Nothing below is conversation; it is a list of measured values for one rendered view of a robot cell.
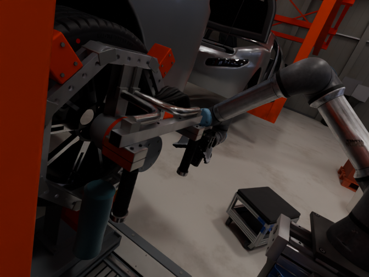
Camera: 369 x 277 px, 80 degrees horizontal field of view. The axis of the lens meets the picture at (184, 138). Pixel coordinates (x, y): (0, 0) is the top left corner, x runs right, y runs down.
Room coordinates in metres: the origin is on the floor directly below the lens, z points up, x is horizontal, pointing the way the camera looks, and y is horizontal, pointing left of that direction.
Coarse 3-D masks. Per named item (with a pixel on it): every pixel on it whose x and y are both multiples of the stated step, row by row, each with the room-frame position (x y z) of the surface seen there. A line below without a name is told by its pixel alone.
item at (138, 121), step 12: (120, 72) 0.63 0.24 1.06; (120, 84) 0.63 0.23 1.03; (120, 96) 0.63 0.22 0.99; (132, 96) 0.61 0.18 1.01; (144, 108) 0.58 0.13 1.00; (156, 108) 0.56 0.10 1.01; (132, 120) 0.44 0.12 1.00; (144, 120) 0.47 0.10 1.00; (156, 120) 0.51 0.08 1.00; (132, 132) 0.43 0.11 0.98
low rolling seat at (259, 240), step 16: (240, 192) 1.51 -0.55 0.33; (256, 192) 1.58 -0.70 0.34; (272, 192) 1.68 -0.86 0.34; (240, 208) 1.59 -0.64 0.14; (256, 208) 1.37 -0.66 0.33; (272, 208) 1.43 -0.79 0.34; (288, 208) 1.51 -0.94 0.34; (240, 224) 1.41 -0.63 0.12; (256, 224) 1.50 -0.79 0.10; (272, 224) 1.29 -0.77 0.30; (256, 240) 1.28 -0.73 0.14
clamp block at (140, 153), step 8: (104, 144) 0.44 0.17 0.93; (136, 144) 0.45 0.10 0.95; (104, 152) 0.44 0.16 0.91; (112, 152) 0.43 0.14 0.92; (120, 152) 0.42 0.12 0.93; (128, 152) 0.41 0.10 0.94; (136, 152) 0.41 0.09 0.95; (144, 152) 0.44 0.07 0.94; (112, 160) 0.43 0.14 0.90; (120, 160) 0.42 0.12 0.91; (128, 160) 0.41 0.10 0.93; (136, 160) 0.42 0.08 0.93; (128, 168) 0.41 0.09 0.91; (136, 168) 0.43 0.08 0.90
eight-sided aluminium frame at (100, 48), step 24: (96, 48) 0.56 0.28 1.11; (120, 48) 0.67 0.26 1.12; (96, 72) 0.55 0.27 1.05; (144, 72) 0.79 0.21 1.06; (48, 96) 0.45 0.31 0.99; (48, 120) 0.44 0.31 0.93; (48, 144) 0.45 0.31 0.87; (120, 168) 0.80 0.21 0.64; (48, 192) 0.47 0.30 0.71; (72, 192) 0.59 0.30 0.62
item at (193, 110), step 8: (136, 72) 0.68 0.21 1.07; (136, 80) 0.69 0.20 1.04; (136, 88) 0.69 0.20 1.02; (144, 96) 0.67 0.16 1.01; (160, 104) 0.65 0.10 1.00; (168, 104) 0.65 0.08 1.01; (168, 112) 0.65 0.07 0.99; (176, 112) 0.65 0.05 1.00; (184, 112) 0.66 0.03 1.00; (192, 112) 0.70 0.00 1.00; (200, 112) 0.76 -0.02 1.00
